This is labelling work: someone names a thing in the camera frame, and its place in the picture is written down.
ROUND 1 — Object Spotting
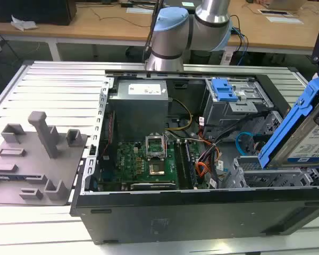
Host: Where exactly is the crumpled white paper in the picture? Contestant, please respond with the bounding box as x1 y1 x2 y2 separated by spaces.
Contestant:
10 15 39 31

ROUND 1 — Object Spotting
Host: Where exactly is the CPU socket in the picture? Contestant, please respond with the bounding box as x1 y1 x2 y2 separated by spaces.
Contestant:
148 161 167 177

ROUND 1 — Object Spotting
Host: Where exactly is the gray parts rack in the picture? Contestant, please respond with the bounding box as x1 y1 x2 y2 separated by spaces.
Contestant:
0 110 89 206

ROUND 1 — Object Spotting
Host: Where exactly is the yellow and black wire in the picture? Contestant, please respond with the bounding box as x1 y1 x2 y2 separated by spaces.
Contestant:
164 98 194 131

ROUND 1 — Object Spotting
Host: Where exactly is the blue drive latch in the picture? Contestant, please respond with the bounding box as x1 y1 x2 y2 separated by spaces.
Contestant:
212 77 239 102

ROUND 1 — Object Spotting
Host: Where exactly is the black box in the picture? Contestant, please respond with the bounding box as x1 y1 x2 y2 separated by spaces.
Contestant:
0 0 78 27

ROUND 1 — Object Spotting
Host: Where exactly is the white paper sheet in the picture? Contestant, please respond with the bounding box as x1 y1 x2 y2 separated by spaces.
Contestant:
265 15 304 24
126 7 155 14

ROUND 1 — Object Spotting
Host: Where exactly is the black sleeved wire bundle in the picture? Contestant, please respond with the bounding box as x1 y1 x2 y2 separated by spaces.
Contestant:
202 111 272 149

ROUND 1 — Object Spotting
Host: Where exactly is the black RAM slot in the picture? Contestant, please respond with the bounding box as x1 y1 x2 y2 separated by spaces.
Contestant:
174 140 188 190

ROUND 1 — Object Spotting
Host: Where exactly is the metal drive cage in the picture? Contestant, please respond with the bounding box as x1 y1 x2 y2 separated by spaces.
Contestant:
203 77 272 139

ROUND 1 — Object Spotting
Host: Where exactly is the black graphics card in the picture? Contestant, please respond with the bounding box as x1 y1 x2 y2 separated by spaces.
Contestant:
130 181 178 191

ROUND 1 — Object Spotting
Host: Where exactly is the green motherboard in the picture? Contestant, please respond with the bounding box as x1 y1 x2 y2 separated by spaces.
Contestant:
98 139 211 191

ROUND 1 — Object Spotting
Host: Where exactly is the orange wire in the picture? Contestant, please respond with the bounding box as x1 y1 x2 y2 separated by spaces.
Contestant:
195 147 221 179

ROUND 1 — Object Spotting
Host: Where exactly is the metal socket cover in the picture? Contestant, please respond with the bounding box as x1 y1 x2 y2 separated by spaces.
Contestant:
145 132 167 160

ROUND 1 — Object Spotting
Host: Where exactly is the gray power supply unit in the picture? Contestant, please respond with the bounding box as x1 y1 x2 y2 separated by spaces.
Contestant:
108 79 169 141

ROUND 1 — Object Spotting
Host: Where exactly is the wooden desk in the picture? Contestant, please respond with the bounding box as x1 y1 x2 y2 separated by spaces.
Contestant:
0 0 319 55

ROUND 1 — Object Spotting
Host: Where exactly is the black PC case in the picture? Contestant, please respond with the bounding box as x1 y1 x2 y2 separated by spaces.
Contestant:
69 69 319 245

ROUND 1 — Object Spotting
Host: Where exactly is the metal disk bay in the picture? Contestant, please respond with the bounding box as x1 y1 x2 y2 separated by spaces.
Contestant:
223 155 319 189

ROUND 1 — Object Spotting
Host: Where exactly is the blue hanging cable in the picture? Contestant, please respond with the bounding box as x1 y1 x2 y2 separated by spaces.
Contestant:
232 26 250 67

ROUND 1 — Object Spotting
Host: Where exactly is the hard disk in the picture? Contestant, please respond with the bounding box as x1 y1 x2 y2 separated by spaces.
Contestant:
257 72 319 170

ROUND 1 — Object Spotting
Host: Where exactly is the silver laptop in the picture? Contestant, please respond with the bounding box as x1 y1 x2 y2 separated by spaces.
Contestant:
267 0 304 11

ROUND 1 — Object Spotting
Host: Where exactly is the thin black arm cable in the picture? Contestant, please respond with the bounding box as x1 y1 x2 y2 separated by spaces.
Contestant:
143 0 165 64

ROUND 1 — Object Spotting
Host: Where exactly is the blue disk wire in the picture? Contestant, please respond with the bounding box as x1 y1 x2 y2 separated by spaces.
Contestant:
235 132 264 157

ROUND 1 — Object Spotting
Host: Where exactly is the red wire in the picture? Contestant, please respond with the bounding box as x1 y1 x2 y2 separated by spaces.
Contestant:
99 111 115 160

